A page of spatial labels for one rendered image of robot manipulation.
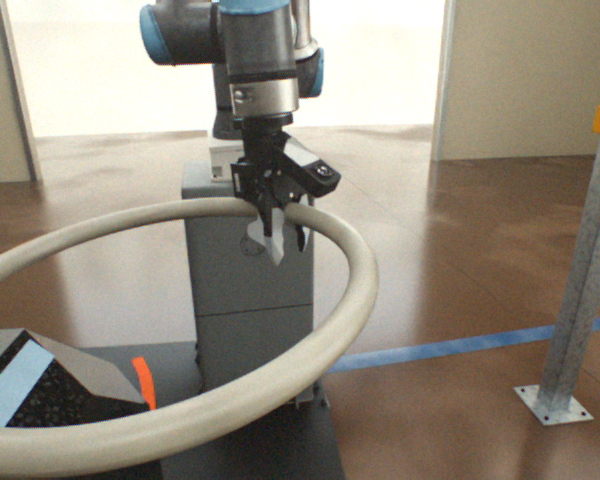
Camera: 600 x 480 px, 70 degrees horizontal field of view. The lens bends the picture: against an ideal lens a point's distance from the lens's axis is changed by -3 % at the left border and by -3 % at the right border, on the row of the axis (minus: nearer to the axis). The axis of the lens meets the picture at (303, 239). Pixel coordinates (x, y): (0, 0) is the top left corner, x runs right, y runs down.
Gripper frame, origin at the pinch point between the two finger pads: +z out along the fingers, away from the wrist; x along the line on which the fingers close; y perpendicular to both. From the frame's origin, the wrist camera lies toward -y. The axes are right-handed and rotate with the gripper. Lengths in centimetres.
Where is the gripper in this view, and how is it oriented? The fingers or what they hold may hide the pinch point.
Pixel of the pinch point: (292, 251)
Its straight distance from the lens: 66.6
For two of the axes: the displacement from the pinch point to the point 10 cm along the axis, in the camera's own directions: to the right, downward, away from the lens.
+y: -7.8, -1.8, 6.0
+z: 0.8, 9.2, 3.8
